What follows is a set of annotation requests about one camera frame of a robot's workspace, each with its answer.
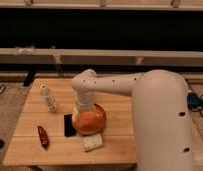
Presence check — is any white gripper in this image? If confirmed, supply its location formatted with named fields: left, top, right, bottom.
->
left=73, top=95, right=94, bottom=118

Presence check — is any clear plastic bottle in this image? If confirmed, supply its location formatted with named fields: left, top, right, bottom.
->
left=40, top=84, right=57, bottom=112

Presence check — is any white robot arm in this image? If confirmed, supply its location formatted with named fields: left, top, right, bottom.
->
left=72, top=69, right=195, bottom=171

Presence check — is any black rectangular block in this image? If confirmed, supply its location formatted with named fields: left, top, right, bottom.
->
left=64, top=114, right=76, bottom=137

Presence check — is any white sponge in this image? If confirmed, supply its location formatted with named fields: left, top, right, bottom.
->
left=83, top=134, right=104, bottom=152

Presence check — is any red chili pepper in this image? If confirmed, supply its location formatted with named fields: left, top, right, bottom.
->
left=37, top=126, right=49, bottom=148

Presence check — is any wooden table top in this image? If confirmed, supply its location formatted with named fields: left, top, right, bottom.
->
left=3, top=78, right=136, bottom=166

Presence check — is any blue box on floor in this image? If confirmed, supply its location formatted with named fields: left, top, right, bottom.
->
left=187, top=92, right=201, bottom=109

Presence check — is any lower white rail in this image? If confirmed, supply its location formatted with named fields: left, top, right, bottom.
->
left=0, top=47, right=203, bottom=67

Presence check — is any white rail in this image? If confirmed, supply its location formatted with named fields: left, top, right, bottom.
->
left=0, top=47, right=203, bottom=67
left=0, top=0, right=203, bottom=11

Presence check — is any upper white rail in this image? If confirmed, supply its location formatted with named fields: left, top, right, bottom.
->
left=0, top=0, right=203, bottom=11

